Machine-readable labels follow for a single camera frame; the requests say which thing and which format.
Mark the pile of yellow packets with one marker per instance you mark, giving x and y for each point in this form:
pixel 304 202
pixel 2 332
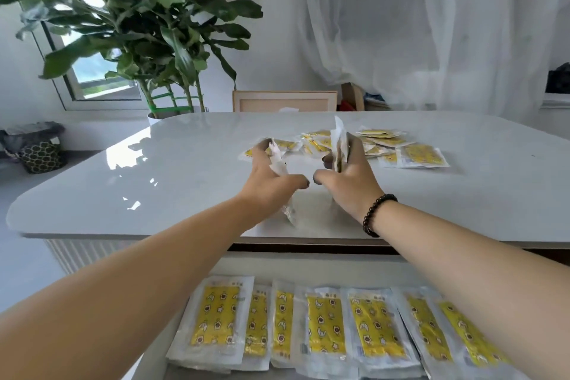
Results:
pixel 423 155

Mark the brown cardboard box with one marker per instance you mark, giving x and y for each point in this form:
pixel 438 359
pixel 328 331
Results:
pixel 354 97

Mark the person's left forearm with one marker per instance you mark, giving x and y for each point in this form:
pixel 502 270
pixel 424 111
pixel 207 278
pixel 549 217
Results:
pixel 133 286

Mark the white sheer dust cover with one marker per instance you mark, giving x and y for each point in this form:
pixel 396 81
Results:
pixel 423 37

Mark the black plastic bag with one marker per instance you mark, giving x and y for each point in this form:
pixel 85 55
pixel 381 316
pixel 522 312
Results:
pixel 559 81

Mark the small white framed window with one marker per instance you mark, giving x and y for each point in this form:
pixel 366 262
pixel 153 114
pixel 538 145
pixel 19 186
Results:
pixel 98 77

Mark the person's right hand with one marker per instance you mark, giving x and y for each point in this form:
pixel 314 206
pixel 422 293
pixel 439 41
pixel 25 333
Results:
pixel 356 184

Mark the person's right forearm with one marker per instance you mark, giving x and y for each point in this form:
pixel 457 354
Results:
pixel 481 268

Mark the large green leafy plant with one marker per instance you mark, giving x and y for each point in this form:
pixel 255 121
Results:
pixel 156 14

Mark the wooden picture frame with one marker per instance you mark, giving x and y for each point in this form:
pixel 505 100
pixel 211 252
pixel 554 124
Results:
pixel 285 102

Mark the row of yellow packets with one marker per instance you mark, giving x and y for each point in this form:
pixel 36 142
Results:
pixel 325 326

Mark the white plant pot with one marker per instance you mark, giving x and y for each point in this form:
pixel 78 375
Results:
pixel 153 120

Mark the red and black box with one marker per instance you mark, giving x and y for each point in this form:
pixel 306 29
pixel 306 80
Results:
pixel 346 106

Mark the yellow packet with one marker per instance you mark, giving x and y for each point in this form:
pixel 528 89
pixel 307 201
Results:
pixel 277 157
pixel 340 139

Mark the person's left hand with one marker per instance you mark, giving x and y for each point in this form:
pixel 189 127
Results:
pixel 267 188

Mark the dark patterned basket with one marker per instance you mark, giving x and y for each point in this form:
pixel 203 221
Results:
pixel 42 157

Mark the white drawer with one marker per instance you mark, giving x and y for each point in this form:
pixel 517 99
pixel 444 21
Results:
pixel 311 268

